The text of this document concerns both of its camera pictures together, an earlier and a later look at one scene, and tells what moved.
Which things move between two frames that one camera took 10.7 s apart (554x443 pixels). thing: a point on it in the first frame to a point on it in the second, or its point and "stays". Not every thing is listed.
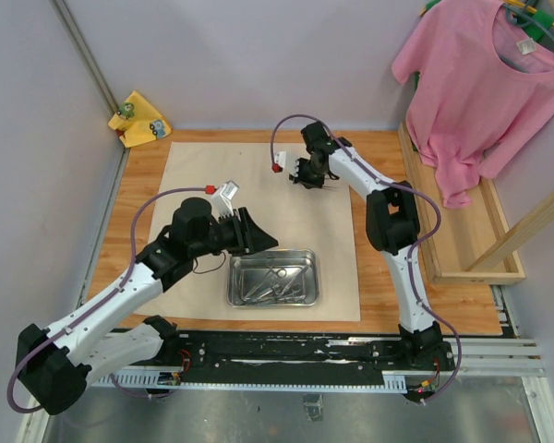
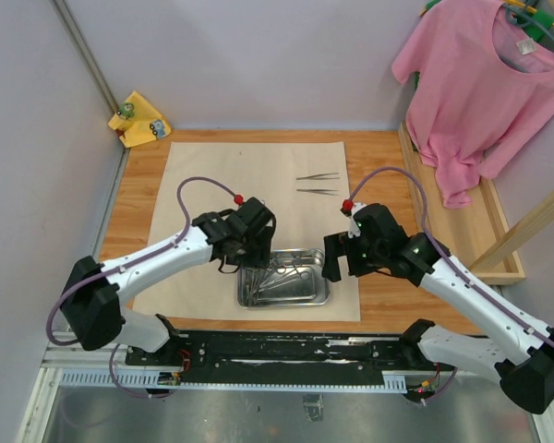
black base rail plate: (251, 352) stays
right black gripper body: (307, 174) to (364, 258)
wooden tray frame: (457, 235) stays
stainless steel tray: (273, 277) stays
